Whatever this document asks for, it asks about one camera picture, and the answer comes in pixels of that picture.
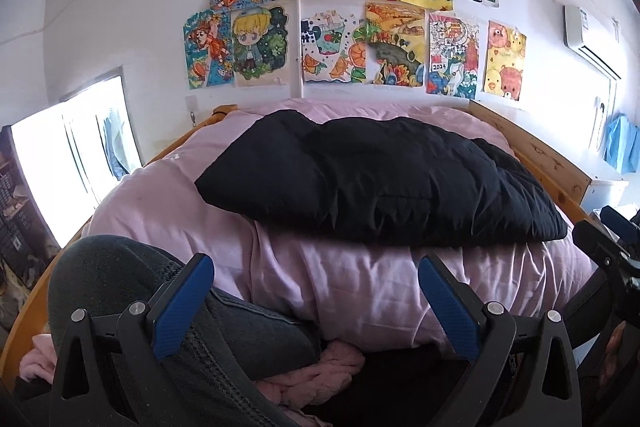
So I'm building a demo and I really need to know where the bright window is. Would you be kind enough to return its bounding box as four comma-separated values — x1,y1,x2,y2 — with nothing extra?
9,67,144,249

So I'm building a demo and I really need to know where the blue cloth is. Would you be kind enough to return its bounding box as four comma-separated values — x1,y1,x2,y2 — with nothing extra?
602,113,640,176

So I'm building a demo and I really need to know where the black padded jacket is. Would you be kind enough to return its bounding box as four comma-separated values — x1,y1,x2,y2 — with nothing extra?
195,109,568,248

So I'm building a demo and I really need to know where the white air conditioner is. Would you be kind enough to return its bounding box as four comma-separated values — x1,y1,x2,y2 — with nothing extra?
563,4,624,81

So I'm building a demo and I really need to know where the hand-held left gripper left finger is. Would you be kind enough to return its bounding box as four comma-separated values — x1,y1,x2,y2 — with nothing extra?
50,253,216,427

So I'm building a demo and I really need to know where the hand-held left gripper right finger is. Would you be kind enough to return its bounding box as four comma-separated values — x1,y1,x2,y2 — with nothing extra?
417,254,583,427

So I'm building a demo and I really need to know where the person's grey trouser leg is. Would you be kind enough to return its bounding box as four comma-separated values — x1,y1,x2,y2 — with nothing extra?
47,234,322,427

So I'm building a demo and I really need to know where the fish bowl and oranges drawing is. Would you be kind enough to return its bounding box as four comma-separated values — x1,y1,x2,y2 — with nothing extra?
300,4,369,84

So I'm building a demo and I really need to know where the pink bed blanket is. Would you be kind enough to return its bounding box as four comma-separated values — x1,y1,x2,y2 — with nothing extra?
87,99,601,360

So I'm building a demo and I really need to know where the white cabinet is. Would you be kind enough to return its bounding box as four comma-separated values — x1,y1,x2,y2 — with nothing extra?
584,178,630,219

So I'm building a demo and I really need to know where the pink fluffy cloth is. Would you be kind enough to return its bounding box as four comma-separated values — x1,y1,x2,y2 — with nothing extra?
19,332,367,413

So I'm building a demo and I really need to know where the person's right hand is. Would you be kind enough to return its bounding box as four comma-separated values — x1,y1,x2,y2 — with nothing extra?
599,322,637,389

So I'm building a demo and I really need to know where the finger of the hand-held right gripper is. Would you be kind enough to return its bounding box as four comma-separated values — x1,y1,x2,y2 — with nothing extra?
571,221,620,273

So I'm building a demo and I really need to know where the orange landscape drawing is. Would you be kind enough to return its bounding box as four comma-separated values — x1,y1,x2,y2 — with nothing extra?
365,2,426,88

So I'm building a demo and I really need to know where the dark cluttered shelf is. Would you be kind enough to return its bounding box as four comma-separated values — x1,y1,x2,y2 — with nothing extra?
0,126,62,330

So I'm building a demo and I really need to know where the swimming girl drawing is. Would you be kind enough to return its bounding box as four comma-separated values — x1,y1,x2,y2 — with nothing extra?
183,9,235,89

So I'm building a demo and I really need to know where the white wall pipe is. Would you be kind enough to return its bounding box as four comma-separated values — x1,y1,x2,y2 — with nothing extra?
293,0,306,99

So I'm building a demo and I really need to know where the yellow bear drawing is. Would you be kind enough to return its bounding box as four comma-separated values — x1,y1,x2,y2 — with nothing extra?
482,20,527,102

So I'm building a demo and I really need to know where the wooden bed frame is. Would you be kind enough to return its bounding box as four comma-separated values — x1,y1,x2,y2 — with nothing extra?
0,99,592,358

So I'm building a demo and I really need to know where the city and waves drawing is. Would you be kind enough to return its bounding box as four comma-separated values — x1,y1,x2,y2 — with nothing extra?
426,12,480,99

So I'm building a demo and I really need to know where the blond child drawing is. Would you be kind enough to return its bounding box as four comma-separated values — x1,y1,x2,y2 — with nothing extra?
230,5,289,88

